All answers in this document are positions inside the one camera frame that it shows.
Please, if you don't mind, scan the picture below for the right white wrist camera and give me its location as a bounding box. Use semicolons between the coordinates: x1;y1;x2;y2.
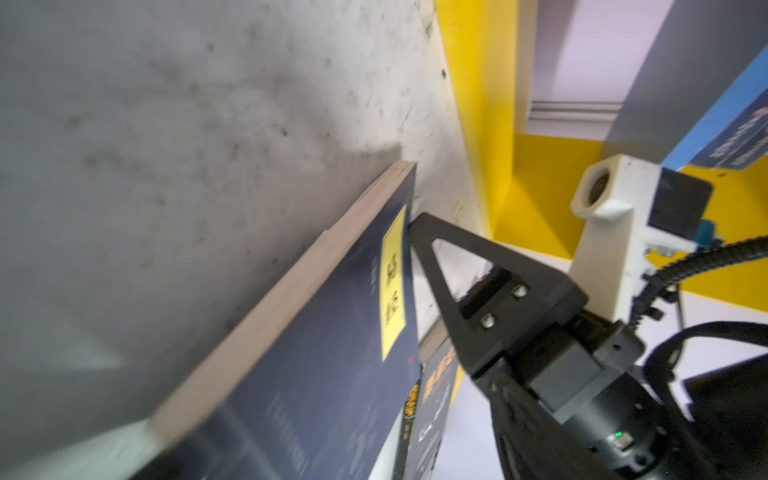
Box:
569;155;714;321

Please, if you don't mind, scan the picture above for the yellow pink blue bookshelf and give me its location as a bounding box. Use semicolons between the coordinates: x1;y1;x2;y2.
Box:
434;0;768;314

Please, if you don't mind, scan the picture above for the right black corrugated cable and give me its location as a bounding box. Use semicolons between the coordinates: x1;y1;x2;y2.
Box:
626;235;768;328

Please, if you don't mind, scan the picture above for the dark portrait cover book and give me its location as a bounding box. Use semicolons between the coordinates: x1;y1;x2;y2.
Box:
689;91;768;171

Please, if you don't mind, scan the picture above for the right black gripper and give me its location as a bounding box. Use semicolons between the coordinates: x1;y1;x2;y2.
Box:
409;213;672;479

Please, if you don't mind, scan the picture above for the black antler cover book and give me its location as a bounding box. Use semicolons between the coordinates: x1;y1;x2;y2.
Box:
391;338;459;480

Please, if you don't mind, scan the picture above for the navy book yellow label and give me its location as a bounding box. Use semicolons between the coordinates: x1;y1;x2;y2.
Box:
138;161;420;479

